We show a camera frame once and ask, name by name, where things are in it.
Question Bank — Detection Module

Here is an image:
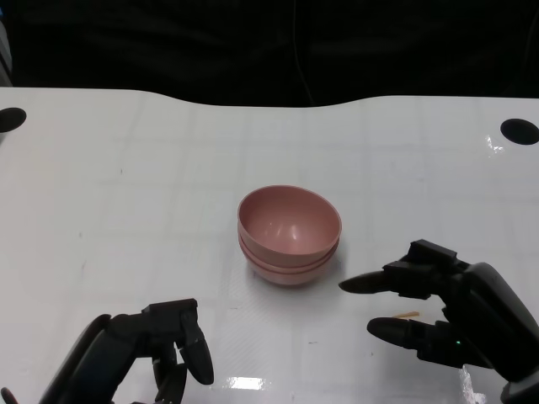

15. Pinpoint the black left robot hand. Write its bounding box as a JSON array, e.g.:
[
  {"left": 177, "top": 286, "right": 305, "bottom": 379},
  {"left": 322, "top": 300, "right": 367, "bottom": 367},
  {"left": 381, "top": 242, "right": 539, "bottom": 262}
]
[{"left": 37, "top": 298, "right": 215, "bottom": 404}]

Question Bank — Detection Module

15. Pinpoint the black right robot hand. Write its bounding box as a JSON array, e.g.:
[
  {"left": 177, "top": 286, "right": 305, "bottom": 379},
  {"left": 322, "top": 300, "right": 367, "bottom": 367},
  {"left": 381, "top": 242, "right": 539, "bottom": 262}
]
[{"left": 339, "top": 239, "right": 539, "bottom": 385}]

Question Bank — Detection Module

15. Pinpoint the black round table grommet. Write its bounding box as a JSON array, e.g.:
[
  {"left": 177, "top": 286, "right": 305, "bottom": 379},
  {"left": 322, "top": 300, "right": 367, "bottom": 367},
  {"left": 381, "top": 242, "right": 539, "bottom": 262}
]
[
  {"left": 499, "top": 118, "right": 539, "bottom": 146},
  {"left": 0, "top": 107, "right": 28, "bottom": 132}
]

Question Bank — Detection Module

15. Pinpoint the black cloth backdrop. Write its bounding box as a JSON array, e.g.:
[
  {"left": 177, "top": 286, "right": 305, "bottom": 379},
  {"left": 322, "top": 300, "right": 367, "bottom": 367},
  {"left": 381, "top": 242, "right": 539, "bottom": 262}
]
[{"left": 0, "top": 0, "right": 539, "bottom": 109}]

